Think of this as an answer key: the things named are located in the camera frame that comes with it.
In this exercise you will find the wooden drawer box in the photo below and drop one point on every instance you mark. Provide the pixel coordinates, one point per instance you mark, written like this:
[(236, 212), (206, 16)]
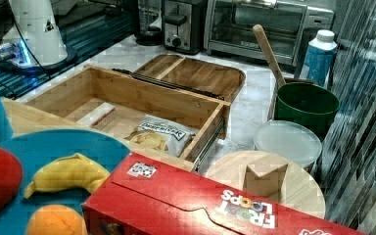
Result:
[(62, 104)]

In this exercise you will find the silver toaster oven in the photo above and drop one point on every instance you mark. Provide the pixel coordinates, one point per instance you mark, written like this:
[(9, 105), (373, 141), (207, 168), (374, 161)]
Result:
[(232, 26)]

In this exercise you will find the yellow banana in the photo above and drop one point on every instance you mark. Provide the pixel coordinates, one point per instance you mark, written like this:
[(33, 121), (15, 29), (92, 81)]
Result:
[(76, 171)]

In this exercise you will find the wooden spoon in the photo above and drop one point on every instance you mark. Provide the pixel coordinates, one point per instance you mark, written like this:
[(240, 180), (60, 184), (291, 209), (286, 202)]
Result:
[(268, 53)]

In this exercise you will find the blue white bottle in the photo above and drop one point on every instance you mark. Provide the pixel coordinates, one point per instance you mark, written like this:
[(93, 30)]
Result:
[(319, 56)]

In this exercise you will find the glass french press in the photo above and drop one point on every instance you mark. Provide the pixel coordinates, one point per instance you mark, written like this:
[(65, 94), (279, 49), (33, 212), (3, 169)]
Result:
[(149, 24)]

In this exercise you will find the wooden cutting board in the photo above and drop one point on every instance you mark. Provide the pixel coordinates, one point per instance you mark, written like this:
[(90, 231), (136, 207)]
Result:
[(214, 80)]

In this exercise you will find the green mug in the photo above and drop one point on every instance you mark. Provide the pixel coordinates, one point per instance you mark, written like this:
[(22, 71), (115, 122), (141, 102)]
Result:
[(308, 105)]

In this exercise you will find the jar with wooden lid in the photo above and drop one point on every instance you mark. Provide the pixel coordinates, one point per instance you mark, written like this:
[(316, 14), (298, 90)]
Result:
[(272, 177)]

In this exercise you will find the orange fruit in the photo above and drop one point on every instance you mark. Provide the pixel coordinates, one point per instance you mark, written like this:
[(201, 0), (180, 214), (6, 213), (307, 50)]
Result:
[(56, 220)]

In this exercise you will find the silver toaster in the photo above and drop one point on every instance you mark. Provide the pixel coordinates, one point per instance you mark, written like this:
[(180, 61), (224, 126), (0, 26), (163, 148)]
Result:
[(183, 24)]

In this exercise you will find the red Froot Loops box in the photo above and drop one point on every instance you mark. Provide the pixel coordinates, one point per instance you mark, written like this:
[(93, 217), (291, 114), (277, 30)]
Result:
[(147, 197)]

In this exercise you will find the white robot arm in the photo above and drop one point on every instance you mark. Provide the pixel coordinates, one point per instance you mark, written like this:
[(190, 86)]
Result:
[(35, 34)]

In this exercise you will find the clear lidded jar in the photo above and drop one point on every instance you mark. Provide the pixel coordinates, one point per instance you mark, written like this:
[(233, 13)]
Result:
[(289, 140)]

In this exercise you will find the white chips bag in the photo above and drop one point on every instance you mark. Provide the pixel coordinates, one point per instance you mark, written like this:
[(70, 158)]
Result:
[(162, 135)]

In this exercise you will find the white butter stick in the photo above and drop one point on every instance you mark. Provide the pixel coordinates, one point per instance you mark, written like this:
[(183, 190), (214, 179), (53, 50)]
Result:
[(99, 117)]

